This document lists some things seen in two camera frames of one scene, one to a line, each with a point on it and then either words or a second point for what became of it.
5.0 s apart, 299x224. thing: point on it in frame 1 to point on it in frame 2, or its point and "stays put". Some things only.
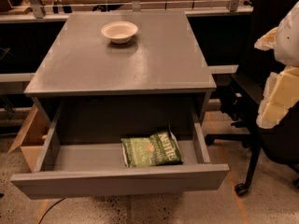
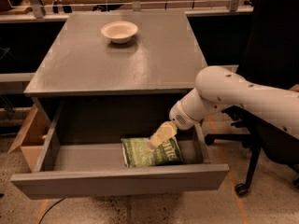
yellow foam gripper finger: [280, 93] to [163, 133]
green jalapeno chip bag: [162, 148] stays put
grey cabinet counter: [121, 55] stays put
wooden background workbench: [51, 3] stays put
